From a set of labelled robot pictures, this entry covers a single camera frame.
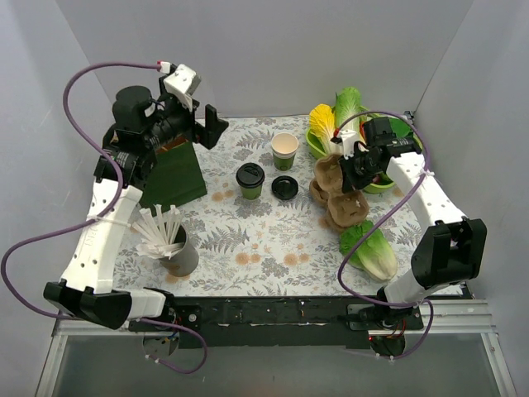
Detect wrist white camera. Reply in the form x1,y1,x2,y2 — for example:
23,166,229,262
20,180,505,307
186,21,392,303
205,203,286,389
330,129,360,160
159,61,202,112

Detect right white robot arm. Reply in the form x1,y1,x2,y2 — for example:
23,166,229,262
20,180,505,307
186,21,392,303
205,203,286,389
332,112,487,330

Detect green paper coffee cup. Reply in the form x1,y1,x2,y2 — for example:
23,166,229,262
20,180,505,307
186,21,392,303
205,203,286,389
236,163,265,200

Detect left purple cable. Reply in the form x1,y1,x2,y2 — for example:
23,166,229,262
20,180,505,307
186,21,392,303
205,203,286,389
0,61,207,375

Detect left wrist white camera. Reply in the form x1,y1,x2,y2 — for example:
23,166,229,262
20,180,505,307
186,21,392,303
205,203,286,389
159,61,202,112

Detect grey straw holder cup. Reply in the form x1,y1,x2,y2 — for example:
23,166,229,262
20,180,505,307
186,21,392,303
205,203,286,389
160,227,199,277

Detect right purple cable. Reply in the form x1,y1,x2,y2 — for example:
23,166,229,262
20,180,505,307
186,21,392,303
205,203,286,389
336,110,435,360

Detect green plastic vegetable basket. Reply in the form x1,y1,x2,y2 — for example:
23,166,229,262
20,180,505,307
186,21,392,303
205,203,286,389
305,110,423,194

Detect dark green leafy vegetable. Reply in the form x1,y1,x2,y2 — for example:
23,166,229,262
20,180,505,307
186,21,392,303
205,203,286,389
389,117,413,138

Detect green lettuce on mat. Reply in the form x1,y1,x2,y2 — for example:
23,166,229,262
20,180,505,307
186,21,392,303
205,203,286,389
340,220,398,282

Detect green brown paper bag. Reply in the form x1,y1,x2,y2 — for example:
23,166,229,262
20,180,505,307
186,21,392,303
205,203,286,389
140,137,207,212

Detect floral patterned table mat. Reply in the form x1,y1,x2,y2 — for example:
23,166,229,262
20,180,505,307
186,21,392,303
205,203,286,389
82,115,464,298

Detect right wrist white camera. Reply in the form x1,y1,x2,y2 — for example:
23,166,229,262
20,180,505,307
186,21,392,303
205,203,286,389
330,129,360,160

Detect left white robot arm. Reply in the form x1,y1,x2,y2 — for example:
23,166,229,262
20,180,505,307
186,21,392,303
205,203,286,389
43,86,228,331

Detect tall green napa cabbage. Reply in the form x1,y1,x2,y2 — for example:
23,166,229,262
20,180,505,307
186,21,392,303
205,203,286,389
334,87,363,132

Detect purple cable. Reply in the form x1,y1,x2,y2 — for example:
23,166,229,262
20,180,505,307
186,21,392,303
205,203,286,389
336,110,435,360
0,61,207,375

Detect yellow cabbage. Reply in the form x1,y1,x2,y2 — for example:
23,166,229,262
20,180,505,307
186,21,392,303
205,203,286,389
309,103,341,155

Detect brown pulp cup carrier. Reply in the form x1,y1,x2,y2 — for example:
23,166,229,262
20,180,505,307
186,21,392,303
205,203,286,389
314,154,369,229

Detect aluminium frame rail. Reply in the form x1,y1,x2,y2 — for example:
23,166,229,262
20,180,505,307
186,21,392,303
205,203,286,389
51,299,498,337

